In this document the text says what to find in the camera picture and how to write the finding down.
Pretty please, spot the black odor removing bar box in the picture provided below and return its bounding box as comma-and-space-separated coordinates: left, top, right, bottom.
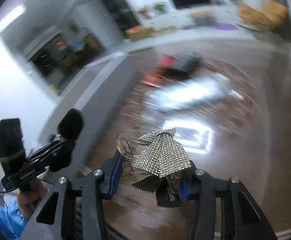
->
165, 52, 202, 80

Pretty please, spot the purple round floor mat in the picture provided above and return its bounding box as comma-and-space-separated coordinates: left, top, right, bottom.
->
210, 23, 238, 31

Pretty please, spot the blue sleeve forearm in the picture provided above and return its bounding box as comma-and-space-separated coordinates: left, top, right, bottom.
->
0, 197, 29, 240

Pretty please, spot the phone case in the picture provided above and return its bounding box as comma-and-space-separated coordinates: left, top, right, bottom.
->
143, 74, 233, 113

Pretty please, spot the orange lounge chair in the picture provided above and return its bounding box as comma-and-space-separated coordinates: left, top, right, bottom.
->
238, 0, 288, 29

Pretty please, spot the wooden bench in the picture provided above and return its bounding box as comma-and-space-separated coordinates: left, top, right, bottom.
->
188, 10, 213, 26

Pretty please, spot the potted green plant left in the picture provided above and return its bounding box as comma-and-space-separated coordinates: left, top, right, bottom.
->
153, 2, 167, 14

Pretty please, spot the red flower vase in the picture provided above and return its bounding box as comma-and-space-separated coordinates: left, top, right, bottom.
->
138, 5, 152, 19

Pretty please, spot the cardboard box on floor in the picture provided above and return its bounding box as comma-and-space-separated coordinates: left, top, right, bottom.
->
125, 25, 177, 42

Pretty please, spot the red candy packet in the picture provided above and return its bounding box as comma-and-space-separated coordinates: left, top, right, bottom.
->
141, 55, 175, 88

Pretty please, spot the dark glass display cabinet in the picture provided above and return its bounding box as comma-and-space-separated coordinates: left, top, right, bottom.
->
100, 0, 139, 38

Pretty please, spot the rhinestone bow hair clip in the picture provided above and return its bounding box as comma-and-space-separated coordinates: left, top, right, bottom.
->
116, 128, 191, 209

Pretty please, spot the black velvet scrunchie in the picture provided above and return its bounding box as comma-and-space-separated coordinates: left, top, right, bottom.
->
48, 108, 84, 172

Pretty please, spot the left hand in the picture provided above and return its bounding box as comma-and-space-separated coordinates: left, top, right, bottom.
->
16, 179, 48, 219

